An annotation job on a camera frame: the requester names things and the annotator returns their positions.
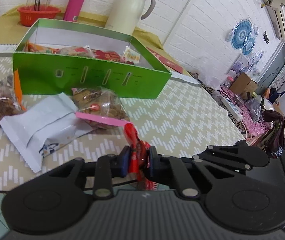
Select red candy egg packet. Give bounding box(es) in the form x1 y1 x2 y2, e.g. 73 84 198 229
123 122 158 190

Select pink-edged mixed nut bag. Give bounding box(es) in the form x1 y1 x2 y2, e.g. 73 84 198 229
72 87 130 129

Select white foil snack bag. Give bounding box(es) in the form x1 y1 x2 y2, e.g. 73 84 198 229
0 93 95 173

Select red nut snack bag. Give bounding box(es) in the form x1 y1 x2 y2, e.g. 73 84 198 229
92 49 121 62

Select brown dried meat packet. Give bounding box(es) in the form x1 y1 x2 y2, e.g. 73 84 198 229
121 46 141 65

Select white cake packet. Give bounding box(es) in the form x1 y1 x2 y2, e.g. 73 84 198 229
56 46 94 58

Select orange-edged brown snack bag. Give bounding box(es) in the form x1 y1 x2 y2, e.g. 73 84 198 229
0 70 26 120

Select orange yellow snack packet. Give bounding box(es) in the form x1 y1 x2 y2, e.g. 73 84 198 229
25 42 59 54

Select white power strip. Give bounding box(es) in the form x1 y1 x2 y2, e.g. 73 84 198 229
221 97 243 121

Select patterned tablecloth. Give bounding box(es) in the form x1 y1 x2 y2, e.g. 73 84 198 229
0 4 246 238

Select brown cardboard box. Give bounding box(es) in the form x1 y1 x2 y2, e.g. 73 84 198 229
229 73 258 100

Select red envelope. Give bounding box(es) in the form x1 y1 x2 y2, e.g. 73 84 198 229
147 48 183 74

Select green cardboard box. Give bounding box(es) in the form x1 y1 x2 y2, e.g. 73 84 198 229
13 18 171 99

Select cream thermal carafe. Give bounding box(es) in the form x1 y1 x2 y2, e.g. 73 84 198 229
104 0 156 35

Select pink thermos bottle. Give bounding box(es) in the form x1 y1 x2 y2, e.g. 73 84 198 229
63 0 84 22

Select red plastic basket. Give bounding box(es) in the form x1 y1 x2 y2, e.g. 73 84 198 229
17 5 61 27

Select blue decorative wall plates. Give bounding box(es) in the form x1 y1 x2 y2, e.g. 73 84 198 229
226 19 264 64

